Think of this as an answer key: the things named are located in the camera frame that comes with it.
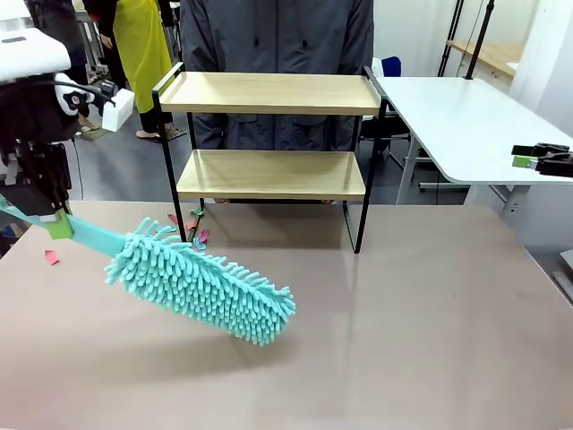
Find white table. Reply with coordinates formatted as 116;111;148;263
373;75;573;219

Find person in yellow apron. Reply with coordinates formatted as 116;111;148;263
82;0;189;141

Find light wooden table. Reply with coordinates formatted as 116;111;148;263
446;39;525;80

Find black pole stand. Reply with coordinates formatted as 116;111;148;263
464;0;496;82

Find blue office chair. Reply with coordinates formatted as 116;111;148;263
360;56;420;169

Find wooden shelf black metal frame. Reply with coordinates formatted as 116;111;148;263
151;61;389;254

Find person in dark clothes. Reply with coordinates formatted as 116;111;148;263
27;0;105;138

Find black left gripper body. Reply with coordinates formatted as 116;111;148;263
0;80;77;148

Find person in grey jacket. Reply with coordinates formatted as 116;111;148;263
178;0;376;153

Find teal chenille duster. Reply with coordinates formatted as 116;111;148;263
0;193;296;348

